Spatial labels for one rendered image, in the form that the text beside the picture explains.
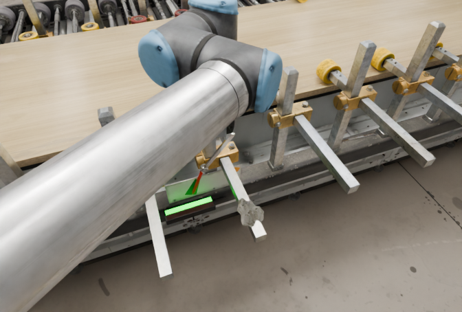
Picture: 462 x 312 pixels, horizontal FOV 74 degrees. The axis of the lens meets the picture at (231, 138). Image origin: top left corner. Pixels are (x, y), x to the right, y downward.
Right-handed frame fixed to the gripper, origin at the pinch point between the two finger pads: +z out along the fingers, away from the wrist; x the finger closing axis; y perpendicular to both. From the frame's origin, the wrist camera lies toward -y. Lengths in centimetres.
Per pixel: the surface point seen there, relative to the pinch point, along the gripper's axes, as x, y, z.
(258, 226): 20.5, -1.2, 15.1
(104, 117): -6.0, 28.4, -10.1
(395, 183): -17, -120, 102
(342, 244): 6, -64, 101
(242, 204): 13.2, 0.4, 14.5
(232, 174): 2.0, -0.8, 15.2
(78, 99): -47, 41, 11
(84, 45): -88, 37, 11
